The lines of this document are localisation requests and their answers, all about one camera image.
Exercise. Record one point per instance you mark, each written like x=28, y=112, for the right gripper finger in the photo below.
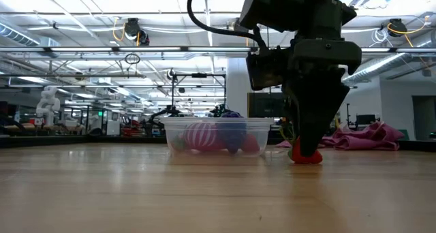
x=316, y=113

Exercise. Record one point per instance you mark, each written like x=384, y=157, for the red strawberry toy green leaves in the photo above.
x=306, y=160

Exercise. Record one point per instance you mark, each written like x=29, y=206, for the pale pink strawberry toy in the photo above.
x=251, y=144

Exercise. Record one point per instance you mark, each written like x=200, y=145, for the purple grape bunch toy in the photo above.
x=233, y=134

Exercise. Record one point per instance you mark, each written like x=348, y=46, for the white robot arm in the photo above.
x=47, y=103

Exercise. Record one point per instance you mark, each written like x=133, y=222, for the clear plastic tupperware container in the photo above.
x=170, y=120

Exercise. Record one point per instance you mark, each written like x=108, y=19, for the magenta cloth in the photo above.
x=368, y=137

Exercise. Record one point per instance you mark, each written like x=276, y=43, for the black wall monitor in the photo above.
x=265, y=105

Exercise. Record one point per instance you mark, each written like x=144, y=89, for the silver ceiling duct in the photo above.
x=378, y=67

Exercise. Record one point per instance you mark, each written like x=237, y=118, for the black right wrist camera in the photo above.
x=265, y=69

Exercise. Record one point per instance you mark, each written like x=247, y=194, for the black frame cell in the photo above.
x=199, y=75

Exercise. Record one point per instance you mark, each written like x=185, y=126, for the black aluminium table frame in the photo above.
x=68, y=141

